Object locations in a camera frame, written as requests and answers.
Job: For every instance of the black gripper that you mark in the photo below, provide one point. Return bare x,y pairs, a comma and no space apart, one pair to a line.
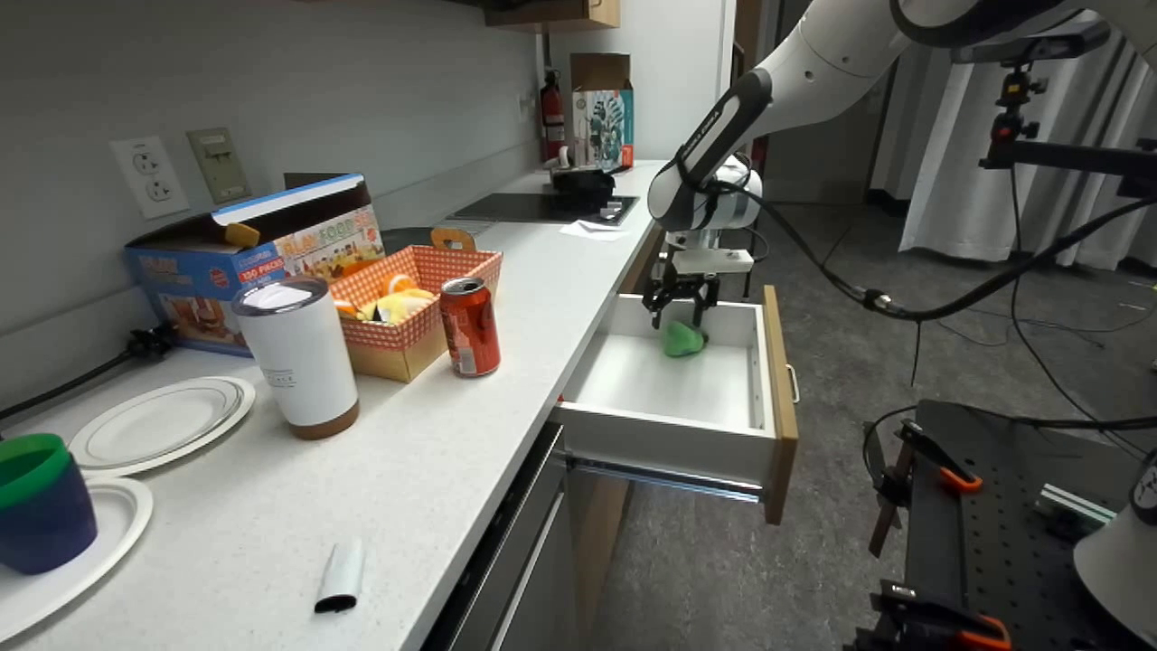
695,261

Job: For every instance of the green soft object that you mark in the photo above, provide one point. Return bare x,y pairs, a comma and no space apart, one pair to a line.
685,338

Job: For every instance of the wooden top drawer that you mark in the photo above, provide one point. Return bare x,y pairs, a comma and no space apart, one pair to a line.
722,422

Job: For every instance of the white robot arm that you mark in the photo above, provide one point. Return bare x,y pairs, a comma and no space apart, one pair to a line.
833,57

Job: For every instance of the black pot on cooktop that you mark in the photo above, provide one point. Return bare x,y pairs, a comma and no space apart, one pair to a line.
579,187

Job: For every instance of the tall cardboard box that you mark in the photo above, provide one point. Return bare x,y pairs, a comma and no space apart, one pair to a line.
603,110

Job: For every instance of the black induction cooktop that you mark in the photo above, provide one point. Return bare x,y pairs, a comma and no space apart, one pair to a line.
548,211

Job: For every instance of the red soda can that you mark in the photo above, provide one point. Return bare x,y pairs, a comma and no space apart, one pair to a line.
473,326

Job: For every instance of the yellow toy in tray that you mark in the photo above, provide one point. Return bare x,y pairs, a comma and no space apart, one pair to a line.
401,302

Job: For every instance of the orange checkered cardboard tray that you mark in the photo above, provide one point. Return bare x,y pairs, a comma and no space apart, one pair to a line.
403,352

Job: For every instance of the white curtain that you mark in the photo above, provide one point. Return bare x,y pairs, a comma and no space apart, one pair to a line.
1026,157

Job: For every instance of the stainless dishwasher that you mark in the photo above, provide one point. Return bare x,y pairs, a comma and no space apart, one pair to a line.
519,589

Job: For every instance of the white tumbler with lid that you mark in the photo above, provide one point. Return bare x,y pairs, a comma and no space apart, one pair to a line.
297,340

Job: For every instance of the black perforated table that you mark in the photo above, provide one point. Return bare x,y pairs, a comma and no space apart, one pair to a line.
1056,544

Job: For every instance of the small white marker tube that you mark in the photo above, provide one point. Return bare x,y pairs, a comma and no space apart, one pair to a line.
343,581

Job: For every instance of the blue colourful cardboard box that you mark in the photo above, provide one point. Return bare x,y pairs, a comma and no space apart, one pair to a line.
192,268

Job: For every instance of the white empty plate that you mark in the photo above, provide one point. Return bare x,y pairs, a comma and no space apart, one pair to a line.
163,426

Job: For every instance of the white plate under cup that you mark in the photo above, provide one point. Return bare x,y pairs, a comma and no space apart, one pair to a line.
125,511

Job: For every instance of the green and blue cup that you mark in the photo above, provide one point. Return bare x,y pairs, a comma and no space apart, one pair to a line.
46,504

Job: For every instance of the orange handled clamp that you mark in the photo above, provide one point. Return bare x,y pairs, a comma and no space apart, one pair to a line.
897,475
912,619

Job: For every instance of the beige wall switch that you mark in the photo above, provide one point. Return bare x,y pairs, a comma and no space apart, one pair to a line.
219,164

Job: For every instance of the white wall outlet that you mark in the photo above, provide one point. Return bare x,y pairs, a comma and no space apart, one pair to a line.
149,174

